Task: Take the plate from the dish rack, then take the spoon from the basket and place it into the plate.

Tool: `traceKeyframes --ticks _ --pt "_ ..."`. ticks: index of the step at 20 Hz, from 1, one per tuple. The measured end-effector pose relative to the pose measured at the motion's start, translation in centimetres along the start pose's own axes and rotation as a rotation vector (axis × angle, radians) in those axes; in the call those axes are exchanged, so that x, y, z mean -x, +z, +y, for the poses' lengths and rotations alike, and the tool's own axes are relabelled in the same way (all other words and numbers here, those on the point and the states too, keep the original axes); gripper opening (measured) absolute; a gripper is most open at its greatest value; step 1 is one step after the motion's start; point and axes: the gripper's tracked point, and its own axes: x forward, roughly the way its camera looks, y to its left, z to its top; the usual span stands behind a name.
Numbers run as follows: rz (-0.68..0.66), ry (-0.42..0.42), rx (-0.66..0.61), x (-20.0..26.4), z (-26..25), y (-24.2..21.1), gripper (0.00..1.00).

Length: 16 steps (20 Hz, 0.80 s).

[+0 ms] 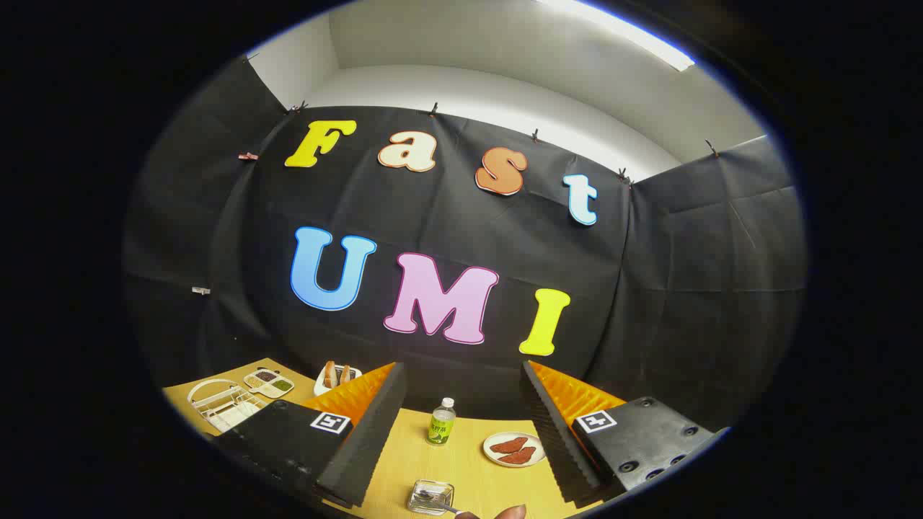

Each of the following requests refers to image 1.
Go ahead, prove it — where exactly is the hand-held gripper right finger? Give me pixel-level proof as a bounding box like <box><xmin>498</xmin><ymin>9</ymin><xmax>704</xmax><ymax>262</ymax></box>
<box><xmin>519</xmin><ymin>360</ymin><xmax>730</xmax><ymax>507</ymax></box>

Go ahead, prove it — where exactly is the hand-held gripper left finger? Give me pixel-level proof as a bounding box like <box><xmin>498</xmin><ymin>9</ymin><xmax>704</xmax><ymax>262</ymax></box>
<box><xmin>213</xmin><ymin>362</ymin><xmax>409</xmax><ymax>509</ymax></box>

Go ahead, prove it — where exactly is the metal wire basket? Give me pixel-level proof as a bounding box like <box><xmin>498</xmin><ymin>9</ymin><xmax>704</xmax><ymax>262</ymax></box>
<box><xmin>407</xmin><ymin>479</ymin><xmax>455</xmax><ymax>516</ymax></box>

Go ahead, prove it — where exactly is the metal spoon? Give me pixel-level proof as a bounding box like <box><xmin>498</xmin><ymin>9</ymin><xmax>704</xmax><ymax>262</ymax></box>
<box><xmin>418</xmin><ymin>490</ymin><xmax>464</xmax><ymax>517</ymax></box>

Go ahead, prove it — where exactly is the white wire dish rack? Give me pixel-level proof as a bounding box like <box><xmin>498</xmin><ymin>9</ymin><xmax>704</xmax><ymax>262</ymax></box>
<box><xmin>187</xmin><ymin>378</ymin><xmax>271</xmax><ymax>433</ymax></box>

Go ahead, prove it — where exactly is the small white oval dish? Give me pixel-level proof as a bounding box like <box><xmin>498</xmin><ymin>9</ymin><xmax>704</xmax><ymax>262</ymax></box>
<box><xmin>482</xmin><ymin>431</ymin><xmax>545</xmax><ymax>469</ymax></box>

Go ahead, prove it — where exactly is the white toaster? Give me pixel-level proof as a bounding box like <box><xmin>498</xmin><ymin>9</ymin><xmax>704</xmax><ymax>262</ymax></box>
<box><xmin>314</xmin><ymin>360</ymin><xmax>363</xmax><ymax>396</ymax></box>

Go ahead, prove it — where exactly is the green label drink bottle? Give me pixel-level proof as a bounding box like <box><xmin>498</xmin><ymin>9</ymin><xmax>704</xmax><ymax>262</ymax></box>
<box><xmin>425</xmin><ymin>397</ymin><xmax>456</xmax><ymax>446</ymax></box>

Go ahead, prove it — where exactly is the white divided grain tray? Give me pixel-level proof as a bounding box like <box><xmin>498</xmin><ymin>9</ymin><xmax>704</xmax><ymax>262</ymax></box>
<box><xmin>243</xmin><ymin>368</ymin><xmax>295</xmax><ymax>399</ymax></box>

